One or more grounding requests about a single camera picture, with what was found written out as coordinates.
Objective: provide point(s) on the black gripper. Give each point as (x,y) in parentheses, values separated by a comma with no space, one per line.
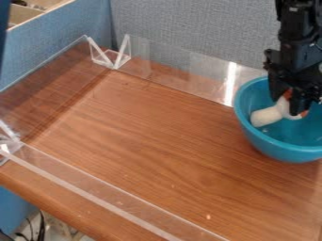
(301,79)

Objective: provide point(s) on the white brown toy mushroom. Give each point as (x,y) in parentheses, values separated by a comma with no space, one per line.
(273,114)

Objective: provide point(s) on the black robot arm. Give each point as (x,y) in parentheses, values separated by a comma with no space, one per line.
(294,65)

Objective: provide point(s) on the blue plastic bowl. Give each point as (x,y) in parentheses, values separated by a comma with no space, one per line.
(290,140)

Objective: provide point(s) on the clear acrylic front barrier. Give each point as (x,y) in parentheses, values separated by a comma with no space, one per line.
(110,197)

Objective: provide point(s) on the wooden shelf box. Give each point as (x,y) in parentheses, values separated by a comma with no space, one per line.
(27,9)

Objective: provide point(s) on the clear acrylic corner bracket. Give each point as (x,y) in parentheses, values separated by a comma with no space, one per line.
(110,58)

